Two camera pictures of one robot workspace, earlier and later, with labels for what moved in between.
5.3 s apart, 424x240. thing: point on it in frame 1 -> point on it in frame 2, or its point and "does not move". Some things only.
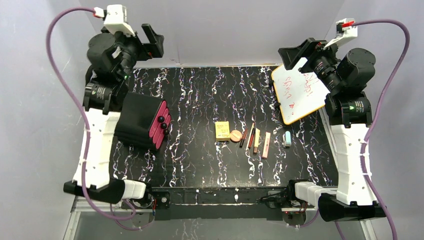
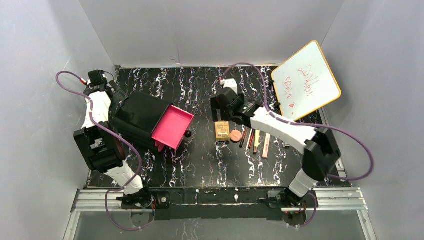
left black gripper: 140,43 -> 118,96
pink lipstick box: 265,152 does not move
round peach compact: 235,136 does not move
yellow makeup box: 222,131 does not move
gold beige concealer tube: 256,141 does not move
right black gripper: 306,52 -> 216,106
